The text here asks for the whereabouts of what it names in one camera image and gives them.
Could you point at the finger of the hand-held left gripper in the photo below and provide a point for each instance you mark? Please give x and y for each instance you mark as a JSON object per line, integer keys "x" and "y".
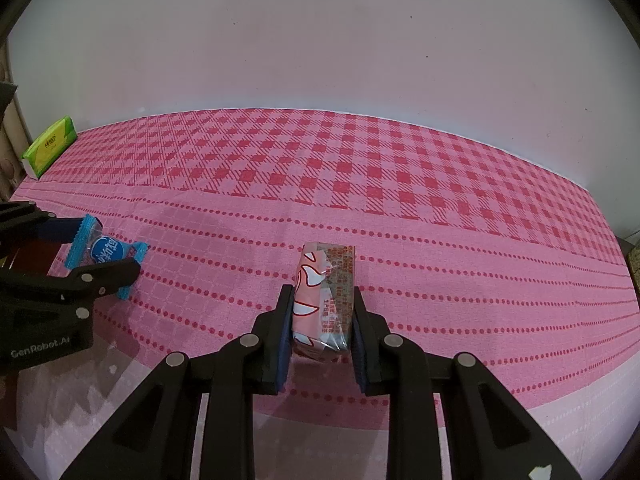
{"x": 107, "y": 275}
{"x": 57, "y": 230}

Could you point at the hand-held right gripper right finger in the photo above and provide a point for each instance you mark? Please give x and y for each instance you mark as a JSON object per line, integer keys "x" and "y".
{"x": 360, "y": 360}

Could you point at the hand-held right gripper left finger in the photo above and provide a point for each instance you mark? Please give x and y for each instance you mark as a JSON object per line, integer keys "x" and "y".
{"x": 285, "y": 355}

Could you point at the blue candy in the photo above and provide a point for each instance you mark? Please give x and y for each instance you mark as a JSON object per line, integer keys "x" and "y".
{"x": 102, "y": 247}

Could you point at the maroon tin box gold inside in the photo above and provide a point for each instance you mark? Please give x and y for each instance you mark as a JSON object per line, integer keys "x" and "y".
{"x": 35, "y": 260}

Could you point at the pink patterned snack packet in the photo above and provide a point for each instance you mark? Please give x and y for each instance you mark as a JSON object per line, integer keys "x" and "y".
{"x": 325, "y": 295}

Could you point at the green tissue pack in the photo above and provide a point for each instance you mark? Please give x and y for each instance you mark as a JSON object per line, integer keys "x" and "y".
{"x": 50, "y": 147}

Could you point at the pink checked tablecloth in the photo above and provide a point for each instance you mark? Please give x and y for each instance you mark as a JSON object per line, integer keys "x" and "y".
{"x": 400, "y": 200}

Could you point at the printed cartons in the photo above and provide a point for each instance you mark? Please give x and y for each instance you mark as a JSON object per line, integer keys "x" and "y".
{"x": 632, "y": 260}

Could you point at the beige moulded frame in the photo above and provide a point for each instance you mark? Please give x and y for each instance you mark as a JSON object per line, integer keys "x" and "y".
{"x": 12, "y": 160}

